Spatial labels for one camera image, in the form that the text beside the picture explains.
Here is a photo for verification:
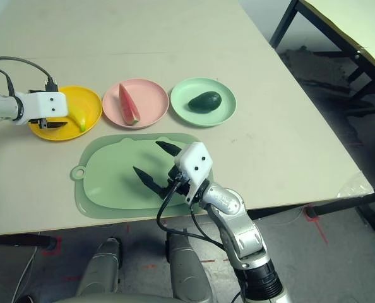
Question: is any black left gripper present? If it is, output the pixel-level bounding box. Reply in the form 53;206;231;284
28;116;68;129

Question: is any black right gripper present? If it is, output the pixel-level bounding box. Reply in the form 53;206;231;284
133;141;191;198

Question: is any yellow toy banana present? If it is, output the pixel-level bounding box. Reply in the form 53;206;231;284
64;100;95;133

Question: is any toy watermelon slice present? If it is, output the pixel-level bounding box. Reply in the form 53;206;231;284
117;83;141;126

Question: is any dark green toy avocado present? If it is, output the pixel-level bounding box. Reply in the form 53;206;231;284
187;91;222;113

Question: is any yellow round plate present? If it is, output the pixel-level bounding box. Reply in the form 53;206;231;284
28;85;103;143

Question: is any light green cutting mat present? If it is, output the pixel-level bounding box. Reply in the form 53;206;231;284
70;132;213;219

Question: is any pink round plate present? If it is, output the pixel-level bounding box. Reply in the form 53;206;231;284
102;78;169;129

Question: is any light green round plate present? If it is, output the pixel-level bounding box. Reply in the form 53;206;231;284
170;77;237;128

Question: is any grey robot right leg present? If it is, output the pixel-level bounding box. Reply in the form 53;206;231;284
165;229;212;300

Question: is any grey robot leg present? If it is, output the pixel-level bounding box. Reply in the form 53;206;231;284
75;237;124;297
165;229;212;300

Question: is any grey robot left leg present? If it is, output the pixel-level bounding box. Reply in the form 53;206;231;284
75;237;124;297

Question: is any beige robot torso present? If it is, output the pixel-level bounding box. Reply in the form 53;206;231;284
53;292;207;303

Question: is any clear plastic corner cover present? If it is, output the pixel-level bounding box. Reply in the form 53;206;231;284
335;172;374;199

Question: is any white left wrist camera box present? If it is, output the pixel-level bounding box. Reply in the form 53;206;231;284
15;91;69;126

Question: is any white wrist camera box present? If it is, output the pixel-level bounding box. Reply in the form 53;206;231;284
174;141;213;205
15;91;69;126

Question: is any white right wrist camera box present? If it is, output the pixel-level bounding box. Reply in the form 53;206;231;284
174;141;213;205

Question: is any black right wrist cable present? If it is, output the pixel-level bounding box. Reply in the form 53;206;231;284
156;181;226;249

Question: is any thin black left wrist cable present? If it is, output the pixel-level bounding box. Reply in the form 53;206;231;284
0;66;16;97

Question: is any black table frame bar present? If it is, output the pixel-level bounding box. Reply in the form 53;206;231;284
247;184;375;234
0;233;57;250

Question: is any thin white floor cable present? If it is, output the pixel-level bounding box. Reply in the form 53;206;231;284
10;246;39;303

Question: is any neighbouring table with metal frame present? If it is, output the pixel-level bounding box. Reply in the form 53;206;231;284
269;0;375;113

